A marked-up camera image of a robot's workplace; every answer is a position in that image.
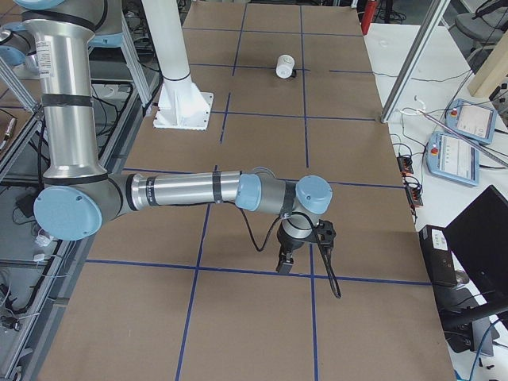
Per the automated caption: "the white mug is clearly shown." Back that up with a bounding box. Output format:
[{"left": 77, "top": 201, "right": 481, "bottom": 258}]
[{"left": 275, "top": 54, "right": 294, "bottom": 79}]

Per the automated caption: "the brown cardboard table mat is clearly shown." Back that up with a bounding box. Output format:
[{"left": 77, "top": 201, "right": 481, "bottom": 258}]
[{"left": 38, "top": 2, "right": 454, "bottom": 380}]

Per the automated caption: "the orange black connector strip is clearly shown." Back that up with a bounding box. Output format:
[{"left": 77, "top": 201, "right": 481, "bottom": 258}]
[{"left": 397, "top": 155, "right": 423, "bottom": 210}]

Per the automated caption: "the black computer box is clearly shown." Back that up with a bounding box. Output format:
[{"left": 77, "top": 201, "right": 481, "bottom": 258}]
[{"left": 418, "top": 225, "right": 457, "bottom": 287}]

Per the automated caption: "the lower teach pendant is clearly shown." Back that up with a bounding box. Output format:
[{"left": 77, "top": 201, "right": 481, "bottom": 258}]
[{"left": 425, "top": 132, "right": 479, "bottom": 187}]

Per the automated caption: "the teach pendant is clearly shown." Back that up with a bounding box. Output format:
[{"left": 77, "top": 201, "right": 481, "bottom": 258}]
[
  {"left": 445, "top": 98, "right": 497, "bottom": 144},
  {"left": 425, "top": 132, "right": 479, "bottom": 187}
]

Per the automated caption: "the black monitor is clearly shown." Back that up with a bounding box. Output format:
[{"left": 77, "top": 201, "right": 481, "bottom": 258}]
[{"left": 444, "top": 185, "right": 507, "bottom": 296}]

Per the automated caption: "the upper teach pendant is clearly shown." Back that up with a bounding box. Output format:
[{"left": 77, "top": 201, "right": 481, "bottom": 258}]
[{"left": 445, "top": 98, "right": 497, "bottom": 144}]

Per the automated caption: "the thin metal rod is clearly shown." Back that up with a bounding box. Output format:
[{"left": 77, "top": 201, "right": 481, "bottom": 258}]
[{"left": 416, "top": 109, "right": 508, "bottom": 168}]

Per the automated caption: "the red fire extinguisher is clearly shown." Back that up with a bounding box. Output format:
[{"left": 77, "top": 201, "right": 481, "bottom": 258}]
[{"left": 360, "top": 0, "right": 378, "bottom": 36}]

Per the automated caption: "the wooden beam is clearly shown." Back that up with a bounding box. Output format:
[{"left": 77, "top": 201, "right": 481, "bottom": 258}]
[{"left": 468, "top": 33, "right": 508, "bottom": 98}]

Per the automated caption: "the grey office chair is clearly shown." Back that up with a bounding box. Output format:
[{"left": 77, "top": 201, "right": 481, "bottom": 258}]
[{"left": 455, "top": 0, "right": 507, "bottom": 52}]

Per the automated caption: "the white pedestal column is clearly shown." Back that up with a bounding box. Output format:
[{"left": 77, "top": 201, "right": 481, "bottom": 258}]
[{"left": 142, "top": 0, "right": 214, "bottom": 131}]

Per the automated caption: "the aluminium frame post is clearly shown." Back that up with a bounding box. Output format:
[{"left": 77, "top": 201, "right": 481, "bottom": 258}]
[{"left": 380, "top": 0, "right": 450, "bottom": 123}]

